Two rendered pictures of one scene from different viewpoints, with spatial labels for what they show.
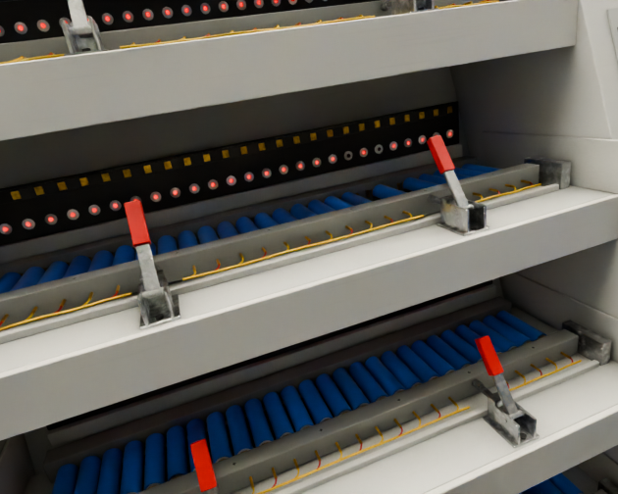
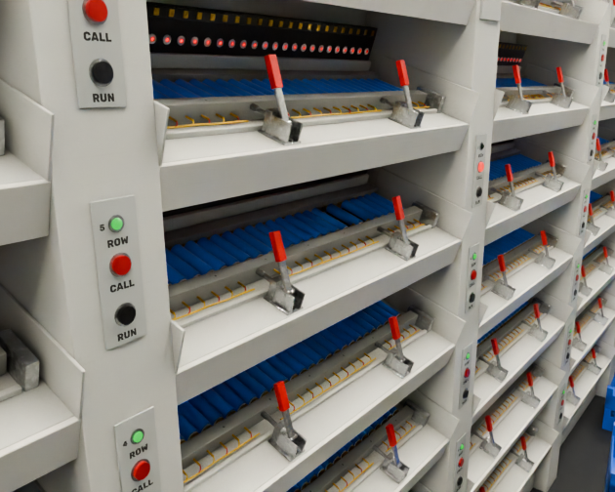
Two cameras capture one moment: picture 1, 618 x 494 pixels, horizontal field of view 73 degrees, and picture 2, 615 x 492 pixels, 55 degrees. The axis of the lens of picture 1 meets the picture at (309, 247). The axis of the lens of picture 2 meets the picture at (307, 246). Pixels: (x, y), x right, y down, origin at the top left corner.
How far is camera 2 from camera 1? 0.57 m
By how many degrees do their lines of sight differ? 38
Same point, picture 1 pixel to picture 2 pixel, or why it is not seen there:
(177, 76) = (324, 161)
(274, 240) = (311, 253)
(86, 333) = (252, 316)
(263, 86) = (350, 167)
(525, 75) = not seen: hidden behind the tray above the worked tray
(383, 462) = (342, 391)
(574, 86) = (452, 171)
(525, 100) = (419, 163)
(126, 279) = (243, 277)
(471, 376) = (375, 340)
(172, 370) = (293, 339)
